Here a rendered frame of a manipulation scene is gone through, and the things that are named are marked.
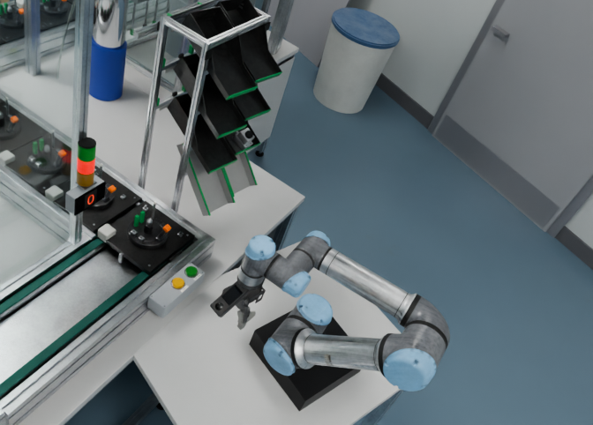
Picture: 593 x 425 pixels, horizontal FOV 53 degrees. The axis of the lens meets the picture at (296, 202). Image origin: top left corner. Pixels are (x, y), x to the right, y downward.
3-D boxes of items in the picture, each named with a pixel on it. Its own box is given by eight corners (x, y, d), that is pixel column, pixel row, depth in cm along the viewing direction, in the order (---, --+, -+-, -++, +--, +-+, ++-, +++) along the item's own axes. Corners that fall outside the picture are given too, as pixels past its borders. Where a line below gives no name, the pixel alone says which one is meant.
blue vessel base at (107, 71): (129, 93, 283) (134, 44, 265) (104, 105, 272) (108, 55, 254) (105, 78, 287) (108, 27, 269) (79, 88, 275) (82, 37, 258)
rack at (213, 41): (228, 184, 257) (274, 17, 205) (172, 227, 231) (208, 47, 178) (191, 159, 262) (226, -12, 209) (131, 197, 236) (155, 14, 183)
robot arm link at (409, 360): (293, 343, 189) (454, 356, 154) (267, 376, 179) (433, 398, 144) (278, 313, 185) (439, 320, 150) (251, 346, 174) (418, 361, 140)
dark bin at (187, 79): (243, 128, 207) (254, 117, 202) (216, 139, 199) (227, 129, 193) (202, 61, 208) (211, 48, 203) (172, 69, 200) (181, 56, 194)
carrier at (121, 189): (141, 202, 224) (145, 177, 215) (93, 234, 206) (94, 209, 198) (94, 168, 229) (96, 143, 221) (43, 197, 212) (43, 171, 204)
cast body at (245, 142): (249, 146, 225) (258, 138, 220) (242, 152, 223) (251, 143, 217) (236, 129, 225) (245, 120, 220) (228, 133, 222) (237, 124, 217)
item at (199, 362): (427, 369, 220) (431, 366, 218) (228, 514, 165) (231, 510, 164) (311, 240, 251) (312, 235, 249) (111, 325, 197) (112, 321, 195)
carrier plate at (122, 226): (194, 239, 218) (195, 234, 216) (148, 275, 201) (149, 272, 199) (145, 204, 223) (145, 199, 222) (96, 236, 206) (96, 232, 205)
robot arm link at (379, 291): (468, 309, 158) (313, 219, 171) (454, 337, 151) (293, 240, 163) (451, 333, 166) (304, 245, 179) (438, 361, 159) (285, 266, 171)
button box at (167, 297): (202, 283, 211) (205, 272, 207) (162, 319, 196) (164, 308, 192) (187, 272, 212) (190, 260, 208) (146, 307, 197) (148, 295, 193)
